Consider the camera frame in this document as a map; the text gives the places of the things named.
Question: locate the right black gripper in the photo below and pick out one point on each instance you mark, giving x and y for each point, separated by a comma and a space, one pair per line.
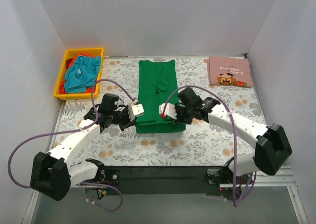
177, 115

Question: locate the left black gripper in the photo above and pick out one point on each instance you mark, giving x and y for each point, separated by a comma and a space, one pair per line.
127, 121

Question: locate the green t-shirt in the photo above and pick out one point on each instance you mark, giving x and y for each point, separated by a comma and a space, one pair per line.
157, 81

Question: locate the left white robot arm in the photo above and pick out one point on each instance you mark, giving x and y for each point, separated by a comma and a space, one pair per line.
53, 173

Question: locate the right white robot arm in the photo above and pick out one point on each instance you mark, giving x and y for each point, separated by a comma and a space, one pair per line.
270, 143

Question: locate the floral patterned table mat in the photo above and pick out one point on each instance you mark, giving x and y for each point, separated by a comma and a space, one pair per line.
200, 144

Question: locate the pink folded t-shirt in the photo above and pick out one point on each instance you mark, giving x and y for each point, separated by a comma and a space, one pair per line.
227, 71

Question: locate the teal t-shirt in bin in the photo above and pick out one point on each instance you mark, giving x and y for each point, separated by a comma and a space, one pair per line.
81, 73

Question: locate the orange t-shirt in bin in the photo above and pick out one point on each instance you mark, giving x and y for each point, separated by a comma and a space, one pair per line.
70, 62

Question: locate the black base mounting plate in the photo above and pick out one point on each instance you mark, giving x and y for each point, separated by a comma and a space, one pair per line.
209, 180

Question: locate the yellow plastic bin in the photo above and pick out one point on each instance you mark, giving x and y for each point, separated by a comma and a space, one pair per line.
72, 54

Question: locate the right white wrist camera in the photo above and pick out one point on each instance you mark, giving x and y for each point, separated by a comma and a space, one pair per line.
167, 111

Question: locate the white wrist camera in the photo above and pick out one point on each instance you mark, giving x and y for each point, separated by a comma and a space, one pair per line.
167, 111
135, 110

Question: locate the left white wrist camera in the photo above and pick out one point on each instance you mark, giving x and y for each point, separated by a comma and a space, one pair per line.
135, 110

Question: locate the aluminium frame rail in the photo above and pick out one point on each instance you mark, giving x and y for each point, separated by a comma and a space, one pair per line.
273, 200

